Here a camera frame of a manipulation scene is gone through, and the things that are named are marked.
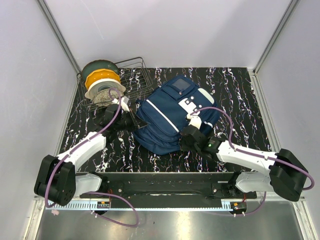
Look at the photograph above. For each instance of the dark green plate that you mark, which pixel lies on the dark green plate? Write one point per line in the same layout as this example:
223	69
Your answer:
97	65

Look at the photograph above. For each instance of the navy blue student backpack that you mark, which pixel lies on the navy blue student backpack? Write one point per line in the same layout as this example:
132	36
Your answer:
165	113

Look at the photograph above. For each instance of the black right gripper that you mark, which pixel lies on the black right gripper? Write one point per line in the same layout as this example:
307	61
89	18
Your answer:
183	146

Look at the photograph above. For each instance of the black wire dish rack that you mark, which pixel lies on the black wire dish rack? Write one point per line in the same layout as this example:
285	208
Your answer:
134	76

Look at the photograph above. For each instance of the grey slotted cable duct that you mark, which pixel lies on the grey slotted cable duct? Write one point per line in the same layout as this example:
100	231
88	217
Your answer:
161	205

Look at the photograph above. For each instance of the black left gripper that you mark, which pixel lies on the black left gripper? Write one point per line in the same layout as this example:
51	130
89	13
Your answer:
136	120

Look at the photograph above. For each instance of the white plate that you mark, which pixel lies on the white plate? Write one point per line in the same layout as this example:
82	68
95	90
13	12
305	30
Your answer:
102	84

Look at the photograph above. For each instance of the left aluminium corner post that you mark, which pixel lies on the left aluminium corner post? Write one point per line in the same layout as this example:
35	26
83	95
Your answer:
58	34

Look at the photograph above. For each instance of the right aluminium corner post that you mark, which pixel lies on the right aluminium corner post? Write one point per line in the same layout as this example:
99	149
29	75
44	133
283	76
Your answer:
276	34

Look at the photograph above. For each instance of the grey speckled plate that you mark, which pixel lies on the grey speckled plate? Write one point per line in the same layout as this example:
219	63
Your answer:
106	97

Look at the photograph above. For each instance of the orange plate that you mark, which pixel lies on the orange plate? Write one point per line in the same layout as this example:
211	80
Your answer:
100	74

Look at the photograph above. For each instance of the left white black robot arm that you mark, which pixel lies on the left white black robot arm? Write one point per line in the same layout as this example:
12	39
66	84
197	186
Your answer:
57	181

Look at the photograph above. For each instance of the aluminium corner post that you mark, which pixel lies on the aluminium corner post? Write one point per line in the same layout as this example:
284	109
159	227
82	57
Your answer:
276	34
58	34

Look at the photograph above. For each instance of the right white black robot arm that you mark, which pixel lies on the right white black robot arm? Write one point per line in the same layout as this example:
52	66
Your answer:
279	172

